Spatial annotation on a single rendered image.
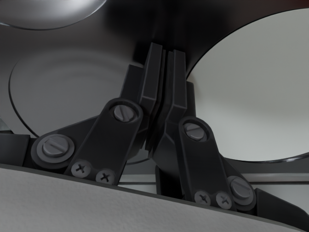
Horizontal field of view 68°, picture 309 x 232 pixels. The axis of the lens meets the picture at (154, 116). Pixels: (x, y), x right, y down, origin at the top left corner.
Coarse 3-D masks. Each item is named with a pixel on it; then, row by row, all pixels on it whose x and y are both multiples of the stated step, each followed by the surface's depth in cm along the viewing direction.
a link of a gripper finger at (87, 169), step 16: (112, 112) 7; (128, 112) 7; (96, 128) 6; (112, 128) 6; (128, 128) 7; (96, 144) 6; (112, 144) 6; (128, 144) 6; (80, 160) 5; (96, 160) 6; (112, 160) 6; (80, 176) 5; (96, 176) 5; (112, 176) 5
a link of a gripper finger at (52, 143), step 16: (160, 48) 10; (144, 64) 11; (160, 64) 9; (128, 80) 9; (144, 80) 8; (160, 80) 8; (128, 96) 8; (144, 96) 7; (160, 96) 8; (144, 112) 8; (64, 128) 7; (80, 128) 7; (144, 128) 7; (48, 144) 6; (64, 144) 6; (80, 144) 6; (32, 160) 6; (48, 160) 6; (64, 160) 6
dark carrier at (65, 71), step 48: (0, 0) 10; (48, 0) 10; (96, 0) 9; (144, 0) 9; (192, 0) 9; (240, 0) 9; (288, 0) 9; (0, 48) 11; (48, 48) 11; (96, 48) 11; (144, 48) 10; (192, 48) 10; (0, 96) 13; (48, 96) 13; (96, 96) 13; (144, 144) 16
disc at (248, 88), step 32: (256, 32) 9; (288, 32) 9; (224, 64) 11; (256, 64) 10; (288, 64) 10; (224, 96) 12; (256, 96) 12; (288, 96) 12; (224, 128) 14; (256, 128) 13; (288, 128) 13; (256, 160) 16
